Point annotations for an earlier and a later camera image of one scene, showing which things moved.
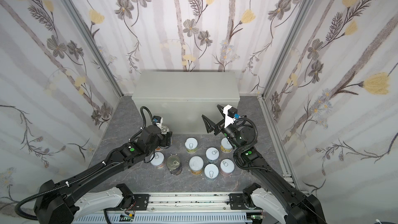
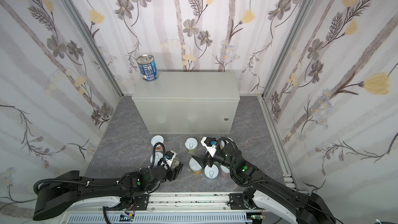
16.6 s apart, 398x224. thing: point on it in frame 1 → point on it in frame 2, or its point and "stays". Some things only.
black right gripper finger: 210,126 → 201,159
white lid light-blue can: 211,171 stays
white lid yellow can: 226,146 stays
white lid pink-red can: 226,167 stays
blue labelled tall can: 164,129 → 147,66
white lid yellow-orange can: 196,164 stays
